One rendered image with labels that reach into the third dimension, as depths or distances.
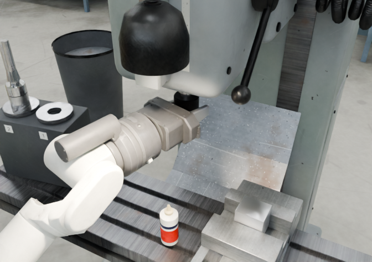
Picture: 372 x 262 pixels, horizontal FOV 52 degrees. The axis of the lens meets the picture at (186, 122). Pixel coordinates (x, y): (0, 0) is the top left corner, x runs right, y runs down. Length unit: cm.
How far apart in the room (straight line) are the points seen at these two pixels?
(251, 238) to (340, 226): 154
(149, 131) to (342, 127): 256
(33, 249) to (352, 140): 260
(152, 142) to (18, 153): 54
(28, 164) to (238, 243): 60
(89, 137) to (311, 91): 65
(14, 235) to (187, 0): 39
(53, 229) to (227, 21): 37
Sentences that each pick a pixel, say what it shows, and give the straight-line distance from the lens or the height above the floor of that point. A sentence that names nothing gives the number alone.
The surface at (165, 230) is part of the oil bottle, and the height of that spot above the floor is 95.
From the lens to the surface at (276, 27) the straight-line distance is 73.
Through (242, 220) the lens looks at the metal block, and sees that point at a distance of 80.
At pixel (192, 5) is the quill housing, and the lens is 53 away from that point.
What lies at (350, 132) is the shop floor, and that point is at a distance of 305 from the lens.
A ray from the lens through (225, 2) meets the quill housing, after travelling 52.
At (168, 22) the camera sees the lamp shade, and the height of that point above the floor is 149.
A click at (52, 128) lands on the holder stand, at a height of 109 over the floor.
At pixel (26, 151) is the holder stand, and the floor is 100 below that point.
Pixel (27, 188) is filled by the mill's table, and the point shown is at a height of 90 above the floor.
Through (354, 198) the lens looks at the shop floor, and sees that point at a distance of 248.
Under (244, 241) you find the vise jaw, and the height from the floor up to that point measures 101.
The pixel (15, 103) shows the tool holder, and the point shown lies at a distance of 104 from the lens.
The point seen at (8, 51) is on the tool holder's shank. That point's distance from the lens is 100.
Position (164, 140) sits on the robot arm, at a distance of 65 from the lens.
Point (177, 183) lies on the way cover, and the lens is 113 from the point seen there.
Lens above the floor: 161
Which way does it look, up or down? 34 degrees down
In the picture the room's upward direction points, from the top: straight up
